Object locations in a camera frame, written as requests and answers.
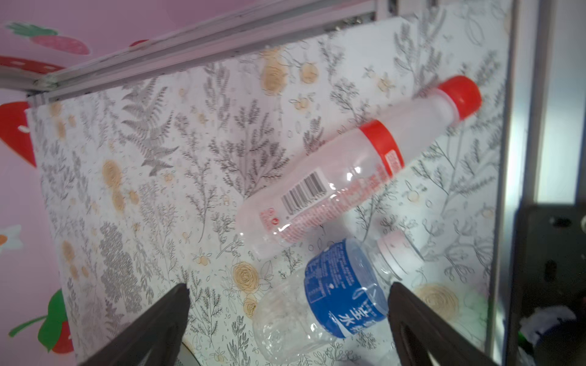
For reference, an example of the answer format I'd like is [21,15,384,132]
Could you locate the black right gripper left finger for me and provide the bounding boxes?
[83,283,190,365]

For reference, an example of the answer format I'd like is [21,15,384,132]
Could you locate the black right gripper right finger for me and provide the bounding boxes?
[388,282,494,365]

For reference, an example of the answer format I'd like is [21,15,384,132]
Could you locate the clear bottle blue label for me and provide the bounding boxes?
[253,230,424,364]

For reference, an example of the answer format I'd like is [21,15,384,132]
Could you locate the clear bottle red cap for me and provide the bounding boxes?
[235,76,482,260]

